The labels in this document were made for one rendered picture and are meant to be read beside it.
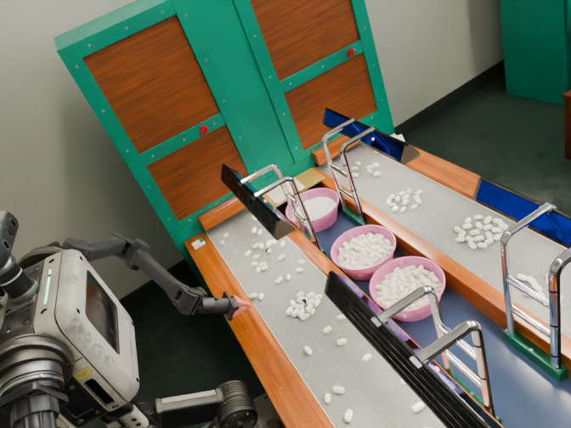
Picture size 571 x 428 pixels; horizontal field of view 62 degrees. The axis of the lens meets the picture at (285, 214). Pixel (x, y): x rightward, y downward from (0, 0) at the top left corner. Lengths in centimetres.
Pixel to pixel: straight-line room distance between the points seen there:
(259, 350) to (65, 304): 78
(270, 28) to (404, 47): 187
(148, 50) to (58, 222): 145
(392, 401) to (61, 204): 234
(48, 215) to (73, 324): 210
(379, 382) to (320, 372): 20
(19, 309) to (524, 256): 154
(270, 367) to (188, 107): 121
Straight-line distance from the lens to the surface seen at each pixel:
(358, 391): 156
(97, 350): 121
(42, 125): 306
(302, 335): 175
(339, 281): 133
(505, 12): 424
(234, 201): 238
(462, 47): 447
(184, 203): 239
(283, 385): 162
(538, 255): 185
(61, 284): 125
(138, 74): 218
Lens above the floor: 202
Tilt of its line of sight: 33 degrees down
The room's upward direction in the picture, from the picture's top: 23 degrees counter-clockwise
